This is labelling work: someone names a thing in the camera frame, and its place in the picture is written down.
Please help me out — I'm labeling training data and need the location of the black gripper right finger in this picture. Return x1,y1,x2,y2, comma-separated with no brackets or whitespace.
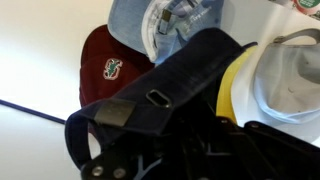
213,115,320,180

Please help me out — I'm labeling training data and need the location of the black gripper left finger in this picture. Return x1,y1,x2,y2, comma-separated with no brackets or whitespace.
79,145,164,180

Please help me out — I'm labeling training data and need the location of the beige grey cap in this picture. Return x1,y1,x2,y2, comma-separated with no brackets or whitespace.
252,27,320,125

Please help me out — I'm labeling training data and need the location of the navy cap with yellow brim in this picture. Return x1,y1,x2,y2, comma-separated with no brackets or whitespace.
64,27,260,171

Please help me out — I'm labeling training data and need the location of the maroon cap with embroidered logo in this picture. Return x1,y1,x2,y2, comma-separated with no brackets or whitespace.
78,23,156,108

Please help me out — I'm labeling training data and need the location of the light blue cap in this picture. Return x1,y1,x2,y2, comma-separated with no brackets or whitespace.
106,0,225,65

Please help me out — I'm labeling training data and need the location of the black window frame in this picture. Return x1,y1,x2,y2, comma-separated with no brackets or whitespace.
0,98,67,125

